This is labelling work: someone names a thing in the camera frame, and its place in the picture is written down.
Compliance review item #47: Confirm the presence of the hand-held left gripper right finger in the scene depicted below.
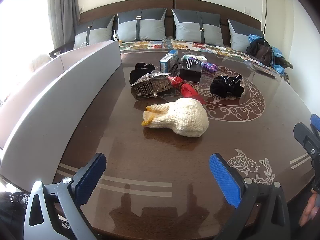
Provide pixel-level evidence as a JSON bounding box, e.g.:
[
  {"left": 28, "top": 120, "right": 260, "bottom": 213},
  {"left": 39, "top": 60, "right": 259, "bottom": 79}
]
[{"left": 209, "top": 153, "right": 292, "bottom": 240}]

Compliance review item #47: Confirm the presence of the white cardboard box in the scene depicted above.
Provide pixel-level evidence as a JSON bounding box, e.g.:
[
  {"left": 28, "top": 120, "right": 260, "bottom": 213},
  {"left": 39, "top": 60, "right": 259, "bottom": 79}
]
[{"left": 0, "top": 39, "right": 123, "bottom": 184}]

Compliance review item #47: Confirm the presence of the black carton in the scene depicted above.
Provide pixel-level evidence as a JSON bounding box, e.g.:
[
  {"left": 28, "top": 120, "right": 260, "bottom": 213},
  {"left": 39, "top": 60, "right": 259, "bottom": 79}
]
[{"left": 179, "top": 57, "right": 202, "bottom": 83}]

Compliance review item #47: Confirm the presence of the brown wooden sofa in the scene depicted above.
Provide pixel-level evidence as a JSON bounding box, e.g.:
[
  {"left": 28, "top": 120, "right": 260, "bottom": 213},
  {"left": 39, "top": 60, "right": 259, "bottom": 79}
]
[{"left": 49, "top": 0, "right": 294, "bottom": 80}]

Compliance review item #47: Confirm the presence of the cream knitted hat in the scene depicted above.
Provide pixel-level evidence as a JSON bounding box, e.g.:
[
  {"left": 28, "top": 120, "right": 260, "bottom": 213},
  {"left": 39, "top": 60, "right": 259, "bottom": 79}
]
[{"left": 142, "top": 98, "right": 210, "bottom": 138}]

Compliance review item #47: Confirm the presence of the black scrunchie with white trim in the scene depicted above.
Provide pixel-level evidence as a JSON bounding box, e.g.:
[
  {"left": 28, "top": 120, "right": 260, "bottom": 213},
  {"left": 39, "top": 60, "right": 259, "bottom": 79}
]
[{"left": 210, "top": 74, "right": 246, "bottom": 97}]

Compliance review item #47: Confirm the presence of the blue and white carton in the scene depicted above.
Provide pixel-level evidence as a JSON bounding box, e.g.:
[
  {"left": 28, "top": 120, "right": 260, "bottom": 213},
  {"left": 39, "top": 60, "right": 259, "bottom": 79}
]
[{"left": 159, "top": 49, "right": 178, "bottom": 72}]

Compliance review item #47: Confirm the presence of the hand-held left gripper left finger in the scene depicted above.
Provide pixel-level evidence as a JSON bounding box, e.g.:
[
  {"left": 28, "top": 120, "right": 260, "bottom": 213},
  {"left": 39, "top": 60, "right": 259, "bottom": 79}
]
[{"left": 23, "top": 152, "right": 107, "bottom": 240}]

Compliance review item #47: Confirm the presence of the red fabric hair accessory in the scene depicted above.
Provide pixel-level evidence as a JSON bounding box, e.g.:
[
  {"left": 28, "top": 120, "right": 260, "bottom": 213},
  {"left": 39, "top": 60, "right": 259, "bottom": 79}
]
[{"left": 167, "top": 76, "right": 207, "bottom": 105}]

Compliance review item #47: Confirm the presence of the grey two-tone strapped pillow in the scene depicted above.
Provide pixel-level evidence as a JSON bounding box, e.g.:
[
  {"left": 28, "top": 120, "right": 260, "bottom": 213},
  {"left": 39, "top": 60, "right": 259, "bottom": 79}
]
[
  {"left": 171, "top": 9, "right": 224, "bottom": 47},
  {"left": 73, "top": 14, "right": 115, "bottom": 49},
  {"left": 117, "top": 7, "right": 167, "bottom": 42},
  {"left": 227, "top": 19, "right": 264, "bottom": 53}
]

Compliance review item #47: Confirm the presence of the grey curtain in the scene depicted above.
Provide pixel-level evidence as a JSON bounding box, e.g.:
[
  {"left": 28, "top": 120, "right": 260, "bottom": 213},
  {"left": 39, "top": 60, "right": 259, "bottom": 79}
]
[{"left": 47, "top": 0, "right": 80, "bottom": 53}]

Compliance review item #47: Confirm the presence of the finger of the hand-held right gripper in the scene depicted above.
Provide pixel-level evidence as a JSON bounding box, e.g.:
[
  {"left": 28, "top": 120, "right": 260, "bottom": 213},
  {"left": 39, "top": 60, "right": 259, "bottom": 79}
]
[
  {"left": 311, "top": 114, "right": 320, "bottom": 136},
  {"left": 294, "top": 122, "right": 320, "bottom": 161}
]

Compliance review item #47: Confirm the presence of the floral seat mat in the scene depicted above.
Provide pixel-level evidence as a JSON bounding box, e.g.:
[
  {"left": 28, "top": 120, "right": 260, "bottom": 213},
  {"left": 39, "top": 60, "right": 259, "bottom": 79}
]
[{"left": 119, "top": 39, "right": 288, "bottom": 75}]

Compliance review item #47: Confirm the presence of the pile of clothes and bag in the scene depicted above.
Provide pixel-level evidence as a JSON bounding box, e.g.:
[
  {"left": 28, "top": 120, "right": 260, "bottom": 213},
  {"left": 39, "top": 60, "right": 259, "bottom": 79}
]
[{"left": 248, "top": 34, "right": 284, "bottom": 73}]

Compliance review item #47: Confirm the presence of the white flat carton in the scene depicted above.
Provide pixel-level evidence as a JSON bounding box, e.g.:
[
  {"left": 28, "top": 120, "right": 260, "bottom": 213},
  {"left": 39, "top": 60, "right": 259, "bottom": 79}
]
[{"left": 183, "top": 54, "right": 208, "bottom": 63}]

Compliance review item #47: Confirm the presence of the purple plastic toy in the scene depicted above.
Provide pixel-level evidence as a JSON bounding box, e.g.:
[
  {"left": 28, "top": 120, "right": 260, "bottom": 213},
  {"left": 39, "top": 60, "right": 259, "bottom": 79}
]
[{"left": 202, "top": 62, "right": 217, "bottom": 73}]

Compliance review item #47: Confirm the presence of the person's right hand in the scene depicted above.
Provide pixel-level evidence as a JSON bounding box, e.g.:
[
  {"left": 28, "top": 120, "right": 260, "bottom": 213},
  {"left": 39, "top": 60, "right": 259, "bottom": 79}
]
[{"left": 299, "top": 194, "right": 320, "bottom": 227}]

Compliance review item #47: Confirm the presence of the plain black velvet scrunchie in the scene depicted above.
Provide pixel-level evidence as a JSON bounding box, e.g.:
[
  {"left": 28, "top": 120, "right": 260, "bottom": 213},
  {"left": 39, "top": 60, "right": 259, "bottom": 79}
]
[{"left": 129, "top": 62, "right": 155, "bottom": 85}]

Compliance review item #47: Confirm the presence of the rhinestone bow hair claw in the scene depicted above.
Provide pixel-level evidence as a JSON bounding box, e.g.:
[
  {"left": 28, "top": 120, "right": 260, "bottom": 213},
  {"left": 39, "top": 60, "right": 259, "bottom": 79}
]
[{"left": 130, "top": 72, "right": 173, "bottom": 99}]

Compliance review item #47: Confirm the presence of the dark brown bag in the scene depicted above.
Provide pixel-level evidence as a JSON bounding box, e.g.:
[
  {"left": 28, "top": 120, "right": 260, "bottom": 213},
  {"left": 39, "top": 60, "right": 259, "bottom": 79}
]
[{"left": 246, "top": 38, "right": 275, "bottom": 67}]

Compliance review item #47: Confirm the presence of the white fluffy toy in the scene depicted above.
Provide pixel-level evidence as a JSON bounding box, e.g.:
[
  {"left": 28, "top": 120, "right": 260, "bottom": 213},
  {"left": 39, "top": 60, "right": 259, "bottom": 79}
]
[{"left": 30, "top": 54, "right": 50, "bottom": 72}]

